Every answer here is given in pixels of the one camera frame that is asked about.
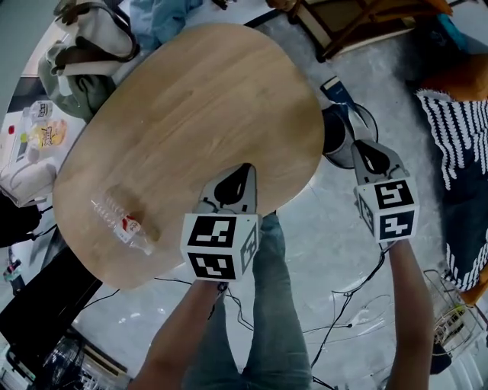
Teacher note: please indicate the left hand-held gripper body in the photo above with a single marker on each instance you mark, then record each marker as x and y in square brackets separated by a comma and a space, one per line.
[213, 232]

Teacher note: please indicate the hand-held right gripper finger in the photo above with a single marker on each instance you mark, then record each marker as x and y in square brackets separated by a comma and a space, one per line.
[358, 167]
[394, 167]

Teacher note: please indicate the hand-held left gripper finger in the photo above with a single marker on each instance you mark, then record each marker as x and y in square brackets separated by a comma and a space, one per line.
[253, 198]
[206, 194]

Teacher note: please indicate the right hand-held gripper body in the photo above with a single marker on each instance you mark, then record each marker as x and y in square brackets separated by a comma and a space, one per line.
[392, 198]

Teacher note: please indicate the black mesh waste bin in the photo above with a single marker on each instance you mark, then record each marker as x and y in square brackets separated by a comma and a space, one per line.
[335, 133]

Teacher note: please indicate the torn dark blue packet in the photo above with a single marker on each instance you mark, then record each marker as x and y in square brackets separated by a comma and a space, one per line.
[335, 89]

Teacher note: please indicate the clear plastic water bottle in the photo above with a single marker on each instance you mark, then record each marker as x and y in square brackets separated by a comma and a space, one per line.
[127, 226]

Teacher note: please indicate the person's left forearm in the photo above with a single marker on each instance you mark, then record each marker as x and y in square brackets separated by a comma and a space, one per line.
[179, 335]

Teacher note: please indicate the person's right forearm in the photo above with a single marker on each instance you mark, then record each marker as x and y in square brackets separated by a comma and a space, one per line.
[409, 312]

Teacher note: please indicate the oval wooden table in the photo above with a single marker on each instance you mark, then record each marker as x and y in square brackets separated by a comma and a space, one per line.
[190, 114]

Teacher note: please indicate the black white striped blanket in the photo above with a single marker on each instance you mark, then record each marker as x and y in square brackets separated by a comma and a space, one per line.
[465, 152]

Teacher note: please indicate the person's right leg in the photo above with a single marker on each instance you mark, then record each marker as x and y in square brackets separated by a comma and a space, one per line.
[274, 304]

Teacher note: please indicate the person's leg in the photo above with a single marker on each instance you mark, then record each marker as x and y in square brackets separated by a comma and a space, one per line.
[217, 350]
[274, 304]

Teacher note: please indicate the person's left leg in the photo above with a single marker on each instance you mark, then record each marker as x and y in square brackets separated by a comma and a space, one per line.
[217, 350]

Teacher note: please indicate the wooden shelf rack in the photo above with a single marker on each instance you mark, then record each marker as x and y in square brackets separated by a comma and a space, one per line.
[343, 34]

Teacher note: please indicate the teal storage box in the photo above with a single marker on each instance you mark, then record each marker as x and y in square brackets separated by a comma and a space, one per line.
[451, 30]

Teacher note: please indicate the olive green bag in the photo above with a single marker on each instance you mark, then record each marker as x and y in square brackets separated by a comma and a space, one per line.
[80, 95]

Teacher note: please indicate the light blue garment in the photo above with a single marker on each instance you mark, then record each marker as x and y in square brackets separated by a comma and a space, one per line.
[167, 23]

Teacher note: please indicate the black flat monitor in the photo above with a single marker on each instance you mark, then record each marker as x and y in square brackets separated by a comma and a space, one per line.
[45, 289]

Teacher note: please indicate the white kettle jug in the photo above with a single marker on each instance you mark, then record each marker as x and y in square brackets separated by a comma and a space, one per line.
[26, 179]

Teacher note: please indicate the brown round pouch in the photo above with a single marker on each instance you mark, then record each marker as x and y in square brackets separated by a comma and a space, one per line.
[280, 4]

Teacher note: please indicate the clear jar white label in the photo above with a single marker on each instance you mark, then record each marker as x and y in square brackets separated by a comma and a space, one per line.
[43, 109]

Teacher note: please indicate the small green bottle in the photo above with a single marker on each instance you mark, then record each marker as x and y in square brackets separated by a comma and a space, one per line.
[12, 270]

